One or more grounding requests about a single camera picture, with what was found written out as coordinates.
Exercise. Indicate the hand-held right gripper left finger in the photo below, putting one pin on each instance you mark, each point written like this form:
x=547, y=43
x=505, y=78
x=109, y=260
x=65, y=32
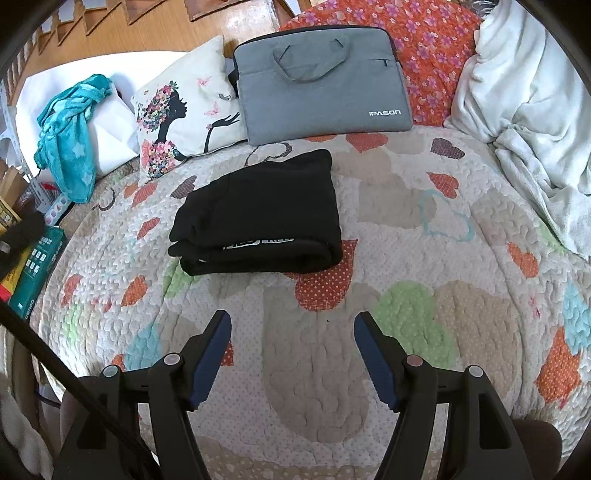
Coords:
x=214, y=353

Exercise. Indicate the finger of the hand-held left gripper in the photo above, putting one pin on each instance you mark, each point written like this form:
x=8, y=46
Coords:
x=21, y=235

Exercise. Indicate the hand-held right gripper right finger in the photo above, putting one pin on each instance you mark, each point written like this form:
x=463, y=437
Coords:
x=376, y=357

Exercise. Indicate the black pants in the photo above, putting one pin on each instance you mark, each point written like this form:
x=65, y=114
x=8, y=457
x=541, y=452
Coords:
x=268, y=207

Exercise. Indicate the yellow box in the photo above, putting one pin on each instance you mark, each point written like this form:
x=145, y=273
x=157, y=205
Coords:
x=5, y=217

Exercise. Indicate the green cardboard box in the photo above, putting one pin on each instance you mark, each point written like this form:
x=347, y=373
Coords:
x=37, y=263

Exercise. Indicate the watercolour paint palette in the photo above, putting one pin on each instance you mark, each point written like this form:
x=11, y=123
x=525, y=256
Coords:
x=57, y=210

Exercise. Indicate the heart-print quilt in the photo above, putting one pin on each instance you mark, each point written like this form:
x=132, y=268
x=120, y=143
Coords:
x=323, y=369

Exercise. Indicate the grey metal shelf rack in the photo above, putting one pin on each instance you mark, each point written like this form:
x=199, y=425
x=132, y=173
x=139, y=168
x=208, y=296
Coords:
x=11, y=134

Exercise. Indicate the white pillow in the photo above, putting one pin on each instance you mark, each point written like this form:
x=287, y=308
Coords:
x=113, y=138

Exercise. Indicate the black rod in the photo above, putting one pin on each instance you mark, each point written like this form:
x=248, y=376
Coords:
x=69, y=383

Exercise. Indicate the printed throw pillow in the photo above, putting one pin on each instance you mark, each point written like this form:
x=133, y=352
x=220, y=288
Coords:
x=194, y=106

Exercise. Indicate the wooden staircase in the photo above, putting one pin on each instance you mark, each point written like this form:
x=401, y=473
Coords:
x=115, y=18

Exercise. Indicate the grey laptop bag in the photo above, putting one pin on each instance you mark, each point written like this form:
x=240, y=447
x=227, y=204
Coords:
x=323, y=92

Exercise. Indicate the white blanket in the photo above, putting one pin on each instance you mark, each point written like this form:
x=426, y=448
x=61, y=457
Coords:
x=521, y=92

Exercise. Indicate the red floral cushion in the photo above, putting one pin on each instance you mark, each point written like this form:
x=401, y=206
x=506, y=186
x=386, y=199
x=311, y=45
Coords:
x=429, y=55

